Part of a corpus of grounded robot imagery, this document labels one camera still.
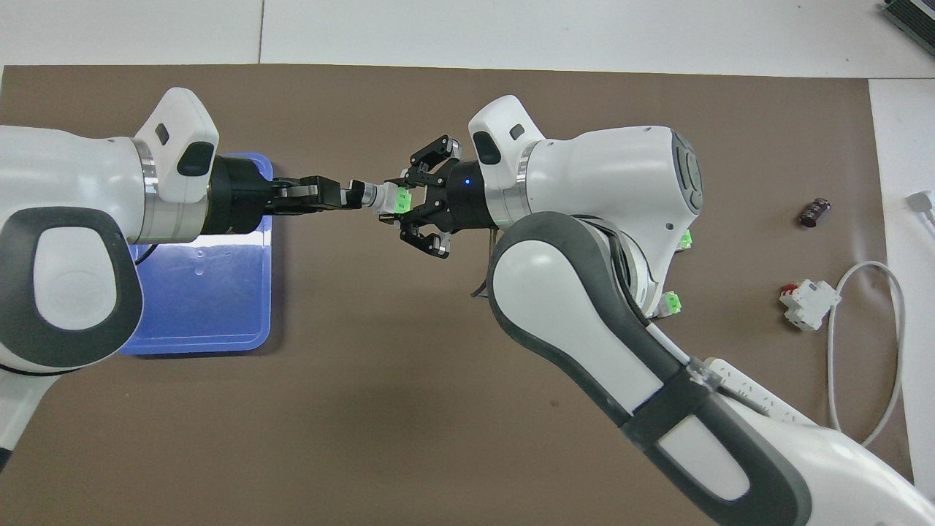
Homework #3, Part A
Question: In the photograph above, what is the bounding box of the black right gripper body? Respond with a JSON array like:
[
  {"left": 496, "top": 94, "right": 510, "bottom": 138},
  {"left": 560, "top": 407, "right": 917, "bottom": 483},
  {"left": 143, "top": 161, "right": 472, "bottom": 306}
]
[{"left": 430, "top": 159, "right": 489, "bottom": 232}]

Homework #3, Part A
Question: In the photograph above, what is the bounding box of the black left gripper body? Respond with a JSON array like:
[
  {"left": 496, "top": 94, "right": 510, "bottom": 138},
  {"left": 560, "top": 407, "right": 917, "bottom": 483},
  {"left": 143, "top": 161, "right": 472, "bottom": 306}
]
[{"left": 207, "top": 156, "right": 278, "bottom": 235}]

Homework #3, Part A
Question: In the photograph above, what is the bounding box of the blue plastic tray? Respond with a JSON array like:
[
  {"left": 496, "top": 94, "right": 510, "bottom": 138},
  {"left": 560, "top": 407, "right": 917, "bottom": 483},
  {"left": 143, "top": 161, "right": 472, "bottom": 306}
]
[{"left": 117, "top": 151, "right": 275, "bottom": 357}]

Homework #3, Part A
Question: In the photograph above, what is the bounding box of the brown table mat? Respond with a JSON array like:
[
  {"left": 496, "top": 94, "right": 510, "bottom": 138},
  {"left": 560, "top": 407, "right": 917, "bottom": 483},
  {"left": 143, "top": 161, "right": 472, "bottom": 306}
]
[{"left": 0, "top": 64, "right": 915, "bottom": 526}]

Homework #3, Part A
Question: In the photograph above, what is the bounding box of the small dark brown terminal block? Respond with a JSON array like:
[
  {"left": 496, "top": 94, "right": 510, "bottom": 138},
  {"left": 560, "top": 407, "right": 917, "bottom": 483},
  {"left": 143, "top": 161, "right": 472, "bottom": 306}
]
[{"left": 798, "top": 197, "right": 834, "bottom": 229}]

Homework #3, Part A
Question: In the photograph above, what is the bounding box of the white power strip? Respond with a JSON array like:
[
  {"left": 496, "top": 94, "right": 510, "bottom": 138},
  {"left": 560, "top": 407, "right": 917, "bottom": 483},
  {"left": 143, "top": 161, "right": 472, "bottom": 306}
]
[{"left": 700, "top": 356, "right": 820, "bottom": 430}]

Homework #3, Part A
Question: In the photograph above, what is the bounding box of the white red circuit breaker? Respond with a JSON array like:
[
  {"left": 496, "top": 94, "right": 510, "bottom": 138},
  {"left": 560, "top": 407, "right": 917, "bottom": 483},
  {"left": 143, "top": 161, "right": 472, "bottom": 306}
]
[{"left": 777, "top": 279, "right": 843, "bottom": 332}]

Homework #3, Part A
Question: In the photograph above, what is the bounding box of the dark green electronic device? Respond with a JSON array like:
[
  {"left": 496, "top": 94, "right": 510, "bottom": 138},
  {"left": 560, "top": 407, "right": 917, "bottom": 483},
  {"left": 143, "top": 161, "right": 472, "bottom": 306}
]
[{"left": 879, "top": 0, "right": 935, "bottom": 37}]

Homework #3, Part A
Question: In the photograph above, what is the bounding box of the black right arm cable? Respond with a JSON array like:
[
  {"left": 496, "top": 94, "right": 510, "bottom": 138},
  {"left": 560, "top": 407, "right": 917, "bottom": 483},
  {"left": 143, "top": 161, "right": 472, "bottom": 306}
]
[{"left": 470, "top": 230, "right": 506, "bottom": 300}]

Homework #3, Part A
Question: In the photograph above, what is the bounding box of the white power cable with plug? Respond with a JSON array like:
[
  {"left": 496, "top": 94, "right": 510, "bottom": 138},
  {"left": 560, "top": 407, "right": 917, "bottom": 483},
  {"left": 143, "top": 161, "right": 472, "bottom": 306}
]
[{"left": 827, "top": 189, "right": 935, "bottom": 449}]

